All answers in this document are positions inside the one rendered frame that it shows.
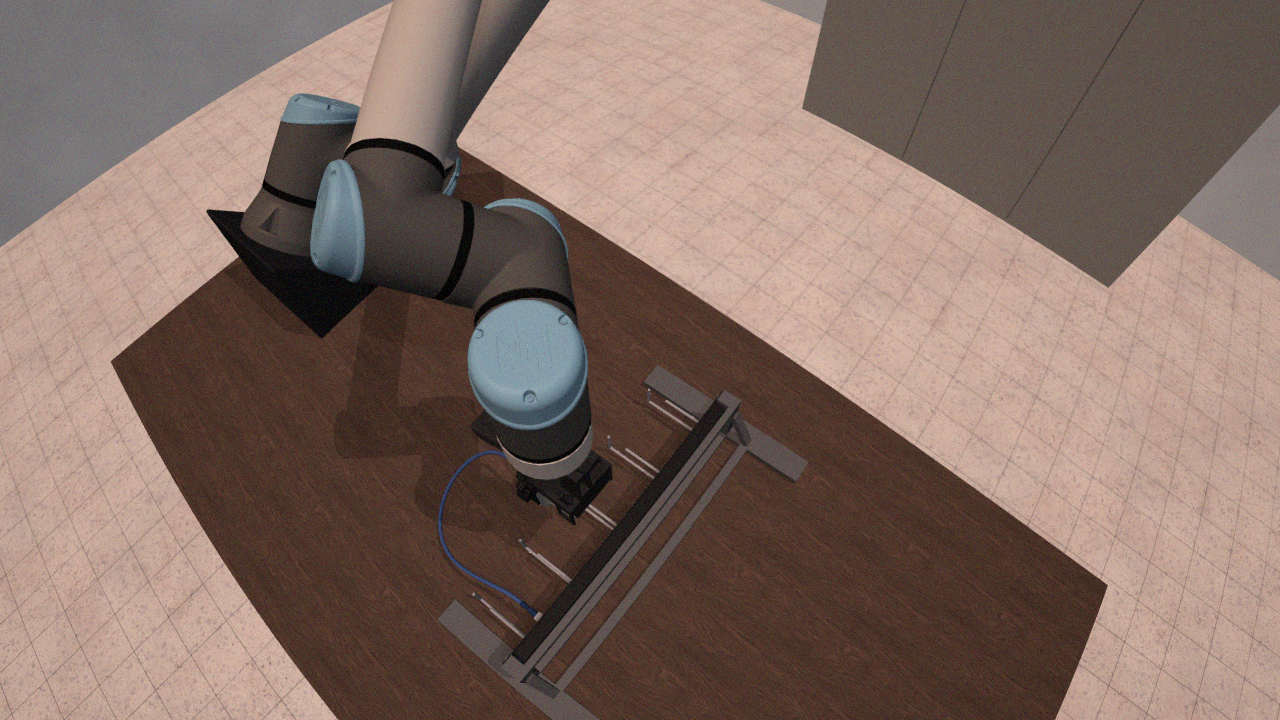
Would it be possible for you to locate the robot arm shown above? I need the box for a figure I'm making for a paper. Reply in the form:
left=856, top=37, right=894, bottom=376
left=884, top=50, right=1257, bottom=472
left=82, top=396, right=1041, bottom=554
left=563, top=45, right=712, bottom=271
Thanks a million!
left=241, top=0, right=593, bottom=480

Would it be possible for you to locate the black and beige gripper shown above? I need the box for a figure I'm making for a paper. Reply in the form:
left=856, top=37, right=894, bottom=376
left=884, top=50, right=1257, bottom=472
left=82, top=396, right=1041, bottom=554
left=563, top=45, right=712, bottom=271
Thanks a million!
left=515, top=448, right=612, bottom=525

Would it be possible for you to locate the blue cable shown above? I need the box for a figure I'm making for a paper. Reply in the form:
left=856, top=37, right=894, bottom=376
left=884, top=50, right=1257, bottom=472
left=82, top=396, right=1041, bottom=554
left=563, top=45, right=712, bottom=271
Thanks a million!
left=438, top=450, right=529, bottom=610

